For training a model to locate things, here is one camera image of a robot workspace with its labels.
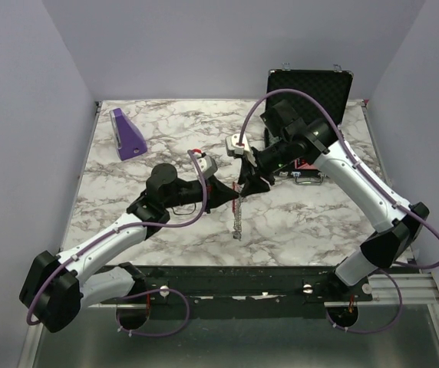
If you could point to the red handled metal key holder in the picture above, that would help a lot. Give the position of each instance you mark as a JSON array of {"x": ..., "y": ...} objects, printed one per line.
[{"x": 237, "y": 218}]

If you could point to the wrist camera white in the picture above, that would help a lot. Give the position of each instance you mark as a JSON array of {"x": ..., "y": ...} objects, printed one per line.
[
  {"x": 207, "y": 163},
  {"x": 237, "y": 149}
]

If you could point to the black mounting base plate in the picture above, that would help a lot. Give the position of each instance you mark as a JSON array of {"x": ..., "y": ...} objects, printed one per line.
[{"x": 224, "y": 293}]

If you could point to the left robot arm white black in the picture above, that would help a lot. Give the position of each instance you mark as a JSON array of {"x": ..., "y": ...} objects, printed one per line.
[{"x": 57, "y": 286}]

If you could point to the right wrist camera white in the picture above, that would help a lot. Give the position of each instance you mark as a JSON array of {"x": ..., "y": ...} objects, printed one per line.
[{"x": 237, "y": 149}]

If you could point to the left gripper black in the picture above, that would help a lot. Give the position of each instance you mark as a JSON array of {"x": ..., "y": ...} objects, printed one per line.
[{"x": 217, "y": 193}]

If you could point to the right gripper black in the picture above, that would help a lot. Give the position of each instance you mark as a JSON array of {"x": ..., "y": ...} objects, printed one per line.
[{"x": 253, "y": 184}]

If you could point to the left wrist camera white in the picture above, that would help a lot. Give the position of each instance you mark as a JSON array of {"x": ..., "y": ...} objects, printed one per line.
[{"x": 207, "y": 163}]

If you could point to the black poker chip case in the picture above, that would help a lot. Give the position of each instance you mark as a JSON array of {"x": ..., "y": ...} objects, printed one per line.
[{"x": 330, "y": 88}]

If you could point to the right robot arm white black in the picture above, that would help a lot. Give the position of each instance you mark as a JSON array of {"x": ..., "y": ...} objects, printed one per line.
[{"x": 396, "y": 221}]

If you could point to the purple plastic object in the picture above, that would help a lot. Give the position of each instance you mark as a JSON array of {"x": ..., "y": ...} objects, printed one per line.
[{"x": 129, "y": 140}]

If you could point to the right aluminium rail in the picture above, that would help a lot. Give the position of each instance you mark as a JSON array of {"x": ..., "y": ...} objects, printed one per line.
[{"x": 380, "y": 290}]

